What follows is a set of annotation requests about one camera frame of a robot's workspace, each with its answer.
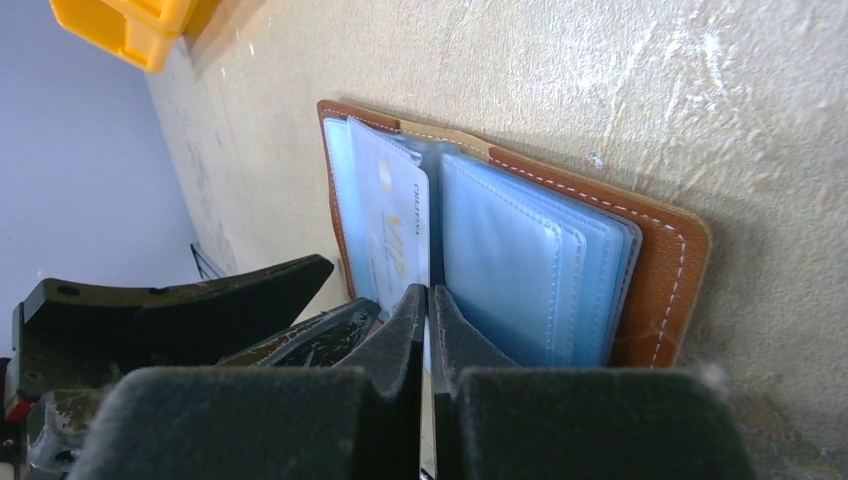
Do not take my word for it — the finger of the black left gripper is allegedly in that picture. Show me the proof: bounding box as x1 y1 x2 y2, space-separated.
27 298 380 479
3 254 334 418

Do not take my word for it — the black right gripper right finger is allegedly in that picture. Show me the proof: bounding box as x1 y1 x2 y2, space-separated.
428 286 755 479

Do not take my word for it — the brown leather card holder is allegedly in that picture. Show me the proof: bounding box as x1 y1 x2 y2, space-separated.
317 100 712 368

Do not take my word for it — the yellow three-compartment plastic bin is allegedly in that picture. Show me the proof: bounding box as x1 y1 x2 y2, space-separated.
49 0 218 73

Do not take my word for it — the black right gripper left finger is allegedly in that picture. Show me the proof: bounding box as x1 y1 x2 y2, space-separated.
70 285 427 479

